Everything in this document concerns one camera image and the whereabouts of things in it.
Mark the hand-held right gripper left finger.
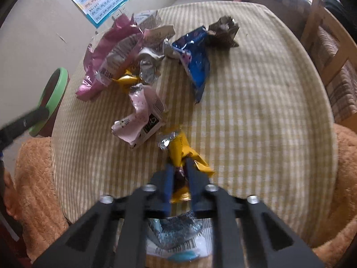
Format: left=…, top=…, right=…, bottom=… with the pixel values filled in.
left=33, top=163, right=175, bottom=268

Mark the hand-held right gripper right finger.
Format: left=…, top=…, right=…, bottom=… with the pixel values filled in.
left=185, top=158, right=325, bottom=268

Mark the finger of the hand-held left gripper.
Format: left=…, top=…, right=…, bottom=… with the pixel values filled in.
left=0, top=107, right=51, bottom=149

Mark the silver wrapper with blue print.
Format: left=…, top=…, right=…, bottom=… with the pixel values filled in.
left=146, top=211, right=214, bottom=263

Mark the yellow snack wrapper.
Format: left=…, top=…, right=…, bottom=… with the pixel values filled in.
left=158, top=130, right=215, bottom=204

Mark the red bin with green rim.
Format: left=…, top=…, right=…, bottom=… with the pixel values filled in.
left=29, top=67, right=70, bottom=138

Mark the orange plush blanket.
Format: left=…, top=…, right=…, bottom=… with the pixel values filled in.
left=14, top=123, right=357, bottom=268

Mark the pink and white wrapper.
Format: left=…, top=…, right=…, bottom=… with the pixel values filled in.
left=111, top=83, right=168, bottom=149

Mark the yellow checked tablecloth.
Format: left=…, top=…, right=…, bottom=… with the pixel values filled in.
left=51, top=3, right=339, bottom=268

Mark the pink plastic bag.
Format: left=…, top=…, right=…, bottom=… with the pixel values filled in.
left=76, top=14, right=144, bottom=102

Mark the blue snack wrapper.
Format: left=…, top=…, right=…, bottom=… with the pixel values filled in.
left=171, top=26, right=211, bottom=105

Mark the silver foil wrapper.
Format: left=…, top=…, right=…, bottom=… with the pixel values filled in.
left=138, top=47, right=165, bottom=86

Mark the dark brown crumpled wrapper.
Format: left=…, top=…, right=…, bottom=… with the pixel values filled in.
left=208, top=15, right=240, bottom=48

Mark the checked seat cushion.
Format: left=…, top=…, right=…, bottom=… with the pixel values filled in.
left=315, top=28, right=357, bottom=123

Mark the wooden chair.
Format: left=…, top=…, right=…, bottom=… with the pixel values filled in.
left=300, top=0, right=357, bottom=132

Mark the dark cloth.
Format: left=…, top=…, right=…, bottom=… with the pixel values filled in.
left=316, top=0, right=346, bottom=25

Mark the blue-bordered wall poster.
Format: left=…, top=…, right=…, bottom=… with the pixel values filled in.
left=53, top=0, right=130, bottom=29

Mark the white wall socket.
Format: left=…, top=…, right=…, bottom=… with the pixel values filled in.
left=113, top=9, right=127, bottom=23

